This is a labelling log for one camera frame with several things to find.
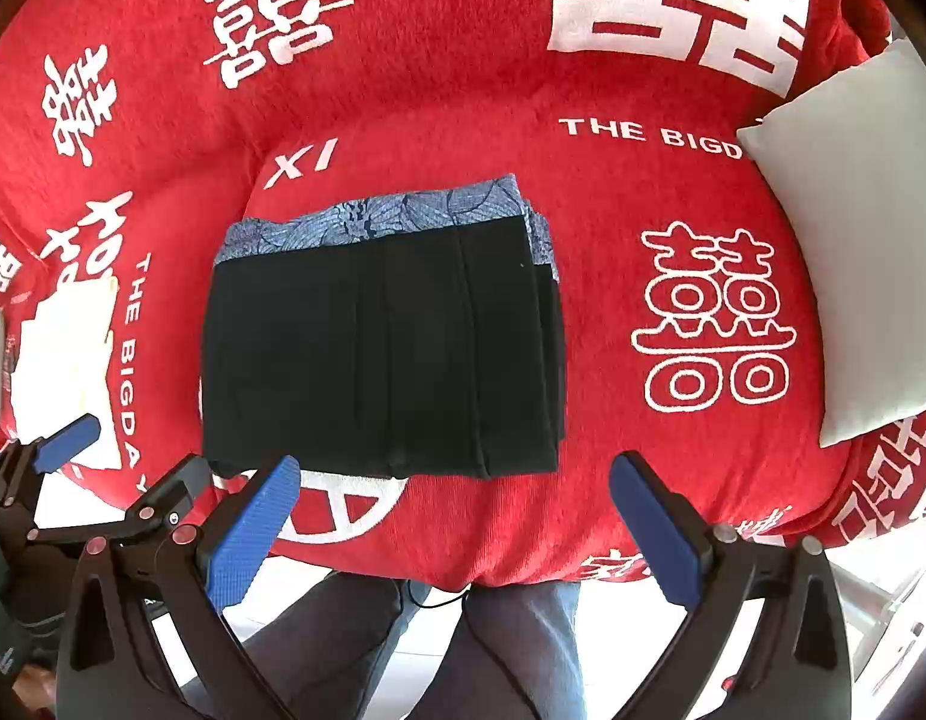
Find large white pillow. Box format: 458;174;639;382
735;36;926;451

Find person's right leg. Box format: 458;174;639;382
442;581;590;720

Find thin black cable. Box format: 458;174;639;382
398;577;473;613

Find black pants with blue waistband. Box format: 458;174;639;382
199;174;569;481

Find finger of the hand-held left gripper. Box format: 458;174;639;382
0;412;104;537
26;454;216;550

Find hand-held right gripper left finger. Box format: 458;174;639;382
53;453;305;720

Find red printed blanket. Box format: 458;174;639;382
0;0;926;595

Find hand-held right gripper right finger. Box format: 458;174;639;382
610;451;860;720

